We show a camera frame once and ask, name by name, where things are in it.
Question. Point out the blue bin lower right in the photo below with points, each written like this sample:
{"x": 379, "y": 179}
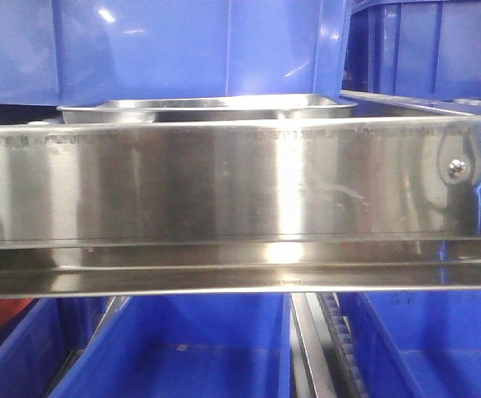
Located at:
{"x": 417, "y": 344}

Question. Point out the blue bin lower left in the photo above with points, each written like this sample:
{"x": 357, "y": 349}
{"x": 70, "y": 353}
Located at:
{"x": 41, "y": 339}

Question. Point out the roller track divider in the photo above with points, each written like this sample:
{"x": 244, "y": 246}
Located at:
{"x": 322, "y": 352}

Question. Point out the blue bin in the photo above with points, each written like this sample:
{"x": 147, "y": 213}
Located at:
{"x": 188, "y": 345}
{"x": 417, "y": 344}
{"x": 41, "y": 339}
{"x": 87, "y": 52}

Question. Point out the blue bin upper left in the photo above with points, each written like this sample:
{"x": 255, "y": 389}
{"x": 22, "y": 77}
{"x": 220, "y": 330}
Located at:
{"x": 87, "y": 52}

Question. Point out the rail screw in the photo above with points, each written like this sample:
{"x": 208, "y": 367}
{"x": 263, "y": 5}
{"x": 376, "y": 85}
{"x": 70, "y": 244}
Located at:
{"x": 456, "y": 168}

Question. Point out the stainless steel shelf rail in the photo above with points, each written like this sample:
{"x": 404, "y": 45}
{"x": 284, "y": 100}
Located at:
{"x": 290, "y": 205}

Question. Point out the silver metal tray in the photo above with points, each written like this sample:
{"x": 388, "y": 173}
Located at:
{"x": 210, "y": 109}

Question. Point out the blue crate upper right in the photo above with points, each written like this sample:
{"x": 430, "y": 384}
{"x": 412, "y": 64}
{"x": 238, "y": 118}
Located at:
{"x": 422, "y": 49}

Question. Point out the blue bin lower middle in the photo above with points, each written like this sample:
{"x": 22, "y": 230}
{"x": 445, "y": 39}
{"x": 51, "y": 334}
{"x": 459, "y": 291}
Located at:
{"x": 188, "y": 345}

